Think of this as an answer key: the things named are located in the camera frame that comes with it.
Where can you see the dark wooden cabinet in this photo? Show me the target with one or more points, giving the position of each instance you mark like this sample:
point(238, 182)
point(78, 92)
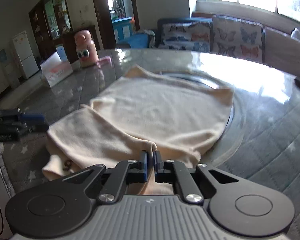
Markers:
point(40, 30)

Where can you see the white appliance with blue label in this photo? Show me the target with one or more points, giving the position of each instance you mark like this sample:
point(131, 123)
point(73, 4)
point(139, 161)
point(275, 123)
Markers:
point(7, 67)

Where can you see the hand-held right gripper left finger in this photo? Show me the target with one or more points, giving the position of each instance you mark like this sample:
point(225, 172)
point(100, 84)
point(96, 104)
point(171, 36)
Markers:
point(145, 163)

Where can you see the white refrigerator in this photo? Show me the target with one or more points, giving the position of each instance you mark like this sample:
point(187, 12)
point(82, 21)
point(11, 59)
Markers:
point(25, 55)

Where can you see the pink cartoon face water bottle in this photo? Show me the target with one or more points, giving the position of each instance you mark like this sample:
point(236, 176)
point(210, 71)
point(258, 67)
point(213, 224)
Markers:
point(87, 50)

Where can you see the grey cloth on chair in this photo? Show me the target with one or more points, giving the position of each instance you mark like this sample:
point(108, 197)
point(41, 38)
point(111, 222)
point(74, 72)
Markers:
point(151, 37)

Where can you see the wide butterfly print cushion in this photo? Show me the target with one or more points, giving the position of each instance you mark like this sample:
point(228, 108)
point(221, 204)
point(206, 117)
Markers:
point(184, 36)

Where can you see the blue cabinet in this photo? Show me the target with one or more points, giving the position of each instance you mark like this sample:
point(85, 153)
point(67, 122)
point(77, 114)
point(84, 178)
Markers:
point(122, 30)

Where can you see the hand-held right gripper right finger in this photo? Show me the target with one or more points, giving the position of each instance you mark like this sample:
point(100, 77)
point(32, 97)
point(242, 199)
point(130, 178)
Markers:
point(156, 163)

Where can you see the blue chair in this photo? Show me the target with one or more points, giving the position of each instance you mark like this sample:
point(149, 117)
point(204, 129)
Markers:
point(137, 41)

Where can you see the white and pink tissue box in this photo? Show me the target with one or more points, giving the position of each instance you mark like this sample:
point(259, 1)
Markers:
point(56, 72)

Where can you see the plain grey cushion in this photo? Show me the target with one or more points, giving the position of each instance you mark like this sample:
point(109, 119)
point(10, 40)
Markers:
point(284, 52)

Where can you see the dark blue sofa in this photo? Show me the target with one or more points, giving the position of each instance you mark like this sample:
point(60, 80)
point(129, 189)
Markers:
point(174, 20)

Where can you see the dark wooden door frame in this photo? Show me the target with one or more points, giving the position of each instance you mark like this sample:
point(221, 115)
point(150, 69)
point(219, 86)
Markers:
point(101, 17)

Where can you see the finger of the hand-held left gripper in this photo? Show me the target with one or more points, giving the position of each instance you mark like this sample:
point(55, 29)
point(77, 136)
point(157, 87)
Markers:
point(31, 118)
point(32, 129)

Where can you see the cream knit garment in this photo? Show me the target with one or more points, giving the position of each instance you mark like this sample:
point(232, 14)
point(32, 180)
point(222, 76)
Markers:
point(152, 115)

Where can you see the hanging clothes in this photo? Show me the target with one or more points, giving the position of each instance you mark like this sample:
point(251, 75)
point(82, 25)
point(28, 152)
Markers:
point(118, 5)

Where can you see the square butterfly print cushion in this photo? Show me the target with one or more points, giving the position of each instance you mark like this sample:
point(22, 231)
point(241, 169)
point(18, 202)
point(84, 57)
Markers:
point(237, 37)

